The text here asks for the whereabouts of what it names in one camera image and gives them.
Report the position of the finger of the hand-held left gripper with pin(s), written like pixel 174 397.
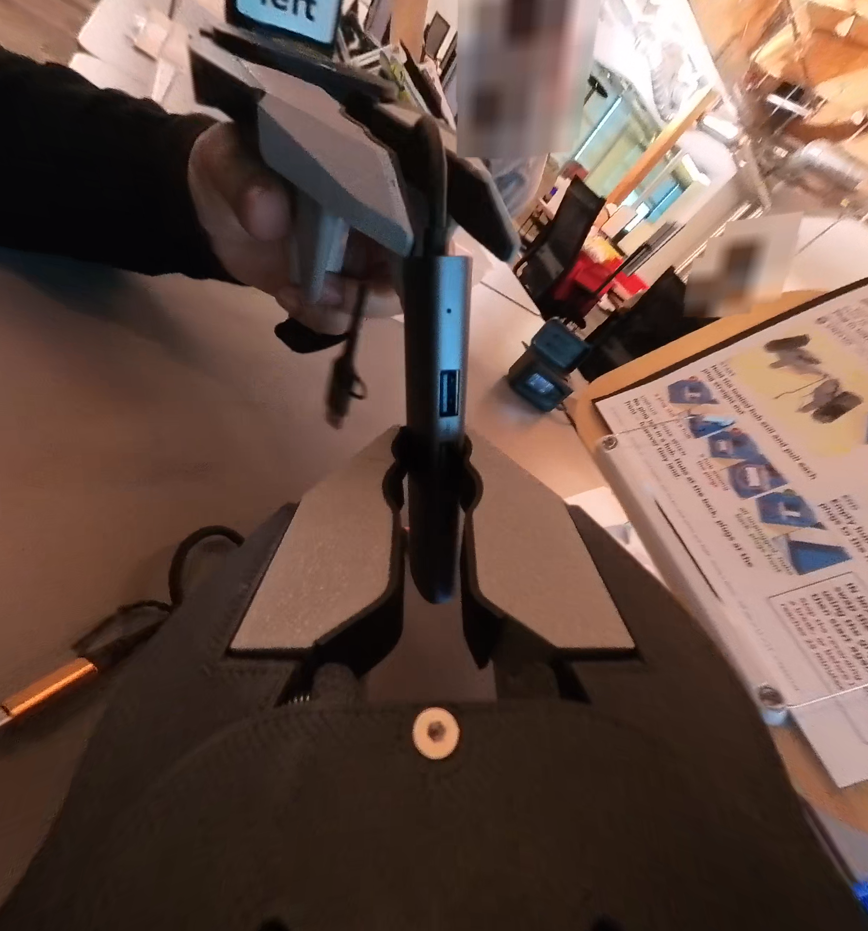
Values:
pixel 332 167
pixel 485 203

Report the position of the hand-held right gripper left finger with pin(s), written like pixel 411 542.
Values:
pixel 317 574

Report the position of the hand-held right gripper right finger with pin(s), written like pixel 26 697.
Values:
pixel 550 574

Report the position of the dark grey slim usb hub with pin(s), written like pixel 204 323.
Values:
pixel 434 327

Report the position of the person's left forearm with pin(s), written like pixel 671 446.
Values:
pixel 77 160

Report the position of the person's left hand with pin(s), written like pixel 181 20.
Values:
pixel 245 211

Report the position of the white stand base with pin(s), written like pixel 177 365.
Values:
pixel 601 509

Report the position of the black office chair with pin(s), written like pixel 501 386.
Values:
pixel 565 225
pixel 645 320

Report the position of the red covered table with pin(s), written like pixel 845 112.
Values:
pixel 601 280

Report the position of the instruction sheet on board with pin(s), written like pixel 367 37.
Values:
pixel 768 545

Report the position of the small black action camera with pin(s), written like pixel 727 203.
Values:
pixel 557 349

